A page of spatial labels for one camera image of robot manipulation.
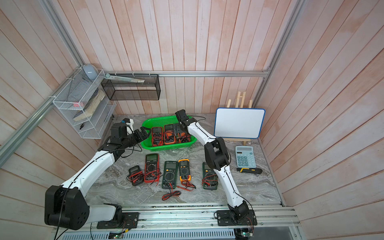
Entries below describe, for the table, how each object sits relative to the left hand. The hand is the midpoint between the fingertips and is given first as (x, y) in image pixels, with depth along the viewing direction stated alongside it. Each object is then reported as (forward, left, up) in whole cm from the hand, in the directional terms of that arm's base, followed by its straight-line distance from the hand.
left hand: (147, 134), depth 84 cm
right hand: (+17, -18, -13) cm, 28 cm away
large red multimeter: (-13, -2, -16) cm, 21 cm away
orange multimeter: (+10, -10, -14) cm, 20 cm away
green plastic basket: (+5, +5, -17) cm, 19 cm away
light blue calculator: (-4, -60, -17) cm, 63 cm away
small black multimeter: (-19, +7, -15) cm, 25 cm away
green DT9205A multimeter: (-17, -13, -17) cm, 27 cm away
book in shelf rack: (+9, +30, +13) cm, 34 cm away
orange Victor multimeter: (+8, -20, -14) cm, 26 cm away
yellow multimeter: (-22, -23, -17) cm, 36 cm away
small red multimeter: (+8, -2, -14) cm, 16 cm away
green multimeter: (-19, -36, -15) cm, 44 cm away
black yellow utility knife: (-14, -62, -18) cm, 66 cm away
